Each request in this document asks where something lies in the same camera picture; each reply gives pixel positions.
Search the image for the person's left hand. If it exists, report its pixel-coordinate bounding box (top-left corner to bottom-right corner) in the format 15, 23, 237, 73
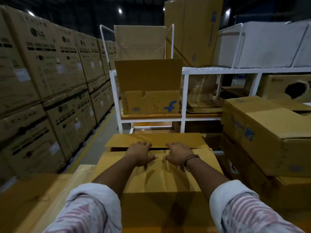
125, 141, 158, 168

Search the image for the white box with blue label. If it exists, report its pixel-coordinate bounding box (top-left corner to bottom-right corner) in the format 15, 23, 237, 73
291, 21, 311, 67

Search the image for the stack of printed brown cartons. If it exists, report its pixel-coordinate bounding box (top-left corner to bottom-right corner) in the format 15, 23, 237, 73
0, 5, 117, 190

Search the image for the taped brown cardboard box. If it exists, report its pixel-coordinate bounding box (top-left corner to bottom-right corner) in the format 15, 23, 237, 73
114, 25, 167, 61

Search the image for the tall blue print cardboard box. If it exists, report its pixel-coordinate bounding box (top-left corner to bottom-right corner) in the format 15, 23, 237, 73
164, 0, 224, 68

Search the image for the blue logo small cardboard box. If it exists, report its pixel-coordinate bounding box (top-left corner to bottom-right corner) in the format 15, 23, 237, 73
221, 95, 311, 178

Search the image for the clear plastic sheet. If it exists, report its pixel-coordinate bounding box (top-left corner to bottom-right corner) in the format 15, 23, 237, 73
186, 74, 218, 104

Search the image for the brown cord bracelet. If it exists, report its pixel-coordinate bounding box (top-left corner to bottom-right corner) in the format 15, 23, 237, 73
183, 154, 200, 172

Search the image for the Flipkart box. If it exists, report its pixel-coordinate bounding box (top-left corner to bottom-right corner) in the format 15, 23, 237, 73
114, 58, 183, 116

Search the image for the person's right forearm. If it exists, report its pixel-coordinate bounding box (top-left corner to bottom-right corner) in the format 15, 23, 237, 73
184, 156, 230, 201

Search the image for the large white box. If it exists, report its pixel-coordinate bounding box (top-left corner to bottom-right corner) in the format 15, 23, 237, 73
213, 21, 309, 69

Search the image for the striped white shirt sleeve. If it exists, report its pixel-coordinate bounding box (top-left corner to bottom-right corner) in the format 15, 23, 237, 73
209, 180, 306, 233
43, 183, 122, 233

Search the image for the person's left forearm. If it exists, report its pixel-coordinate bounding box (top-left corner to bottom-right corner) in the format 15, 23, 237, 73
92, 156, 146, 199

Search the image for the flat carton with plastic wrap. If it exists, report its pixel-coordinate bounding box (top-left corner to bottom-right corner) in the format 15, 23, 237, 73
0, 165, 98, 233

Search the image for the white metal shelf rack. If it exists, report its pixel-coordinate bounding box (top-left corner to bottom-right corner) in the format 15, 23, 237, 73
99, 23, 311, 134

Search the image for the large yellow cardboard box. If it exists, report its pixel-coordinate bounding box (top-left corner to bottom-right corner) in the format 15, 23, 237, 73
93, 133, 224, 233

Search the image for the cardboard box with round hole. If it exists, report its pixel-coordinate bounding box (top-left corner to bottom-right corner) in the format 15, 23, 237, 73
257, 74, 311, 104

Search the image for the person's right hand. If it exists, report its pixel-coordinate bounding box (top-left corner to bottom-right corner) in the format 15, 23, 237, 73
163, 142, 195, 166

